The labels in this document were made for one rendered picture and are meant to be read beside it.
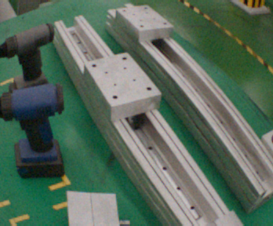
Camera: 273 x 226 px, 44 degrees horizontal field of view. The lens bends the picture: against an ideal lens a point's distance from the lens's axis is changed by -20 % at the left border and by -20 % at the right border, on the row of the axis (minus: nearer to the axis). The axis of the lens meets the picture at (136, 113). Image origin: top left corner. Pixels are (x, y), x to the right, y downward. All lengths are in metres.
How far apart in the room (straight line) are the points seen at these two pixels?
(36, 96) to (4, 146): 0.26
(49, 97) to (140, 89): 0.24
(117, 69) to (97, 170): 0.22
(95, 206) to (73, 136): 0.28
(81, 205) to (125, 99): 0.26
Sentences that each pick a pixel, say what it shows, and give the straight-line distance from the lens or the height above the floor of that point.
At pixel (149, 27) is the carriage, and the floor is 0.90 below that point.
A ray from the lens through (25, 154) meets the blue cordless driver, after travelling 0.78.
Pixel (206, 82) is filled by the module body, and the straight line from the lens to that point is 0.96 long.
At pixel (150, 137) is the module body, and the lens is 0.85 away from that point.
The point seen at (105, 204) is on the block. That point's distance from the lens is 0.67.
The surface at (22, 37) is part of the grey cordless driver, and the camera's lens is 0.87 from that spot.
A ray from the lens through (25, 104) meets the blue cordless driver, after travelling 0.68.
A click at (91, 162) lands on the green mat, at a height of 0.78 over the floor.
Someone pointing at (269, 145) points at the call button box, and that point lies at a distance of 0.91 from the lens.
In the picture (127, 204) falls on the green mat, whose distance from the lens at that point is 0.79.
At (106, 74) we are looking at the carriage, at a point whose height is 0.90.
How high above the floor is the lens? 1.43
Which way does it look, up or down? 42 degrees down
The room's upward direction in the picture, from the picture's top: 8 degrees clockwise
